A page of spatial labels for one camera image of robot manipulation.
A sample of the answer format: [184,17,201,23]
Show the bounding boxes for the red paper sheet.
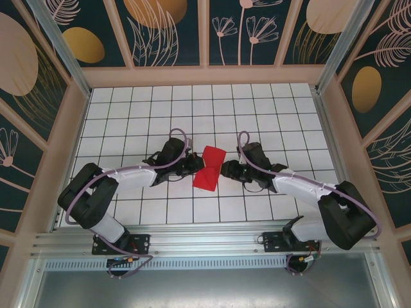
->
[192,146,227,193]

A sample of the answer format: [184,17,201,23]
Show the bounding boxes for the grey metal sheet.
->
[31,269,386,308]

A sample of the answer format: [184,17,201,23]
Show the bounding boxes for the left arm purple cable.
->
[66,128,195,279]

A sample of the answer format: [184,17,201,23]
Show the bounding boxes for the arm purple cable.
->
[66,128,195,279]
[238,130,377,277]

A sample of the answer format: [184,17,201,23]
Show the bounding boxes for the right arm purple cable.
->
[238,130,377,277]

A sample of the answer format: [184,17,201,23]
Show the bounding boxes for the aluminium mounting rail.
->
[30,224,383,257]

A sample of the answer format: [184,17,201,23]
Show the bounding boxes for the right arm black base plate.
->
[262,231,322,254]

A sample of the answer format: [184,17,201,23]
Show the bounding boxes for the aluminium side rail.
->
[50,207,62,232]
[313,91,363,228]

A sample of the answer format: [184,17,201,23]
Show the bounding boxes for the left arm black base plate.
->
[92,233,152,256]

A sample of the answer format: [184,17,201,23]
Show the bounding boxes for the slotted grey cable duct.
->
[44,255,290,272]

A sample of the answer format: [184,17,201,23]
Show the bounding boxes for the aluminium frame post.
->
[316,0,375,94]
[26,0,92,99]

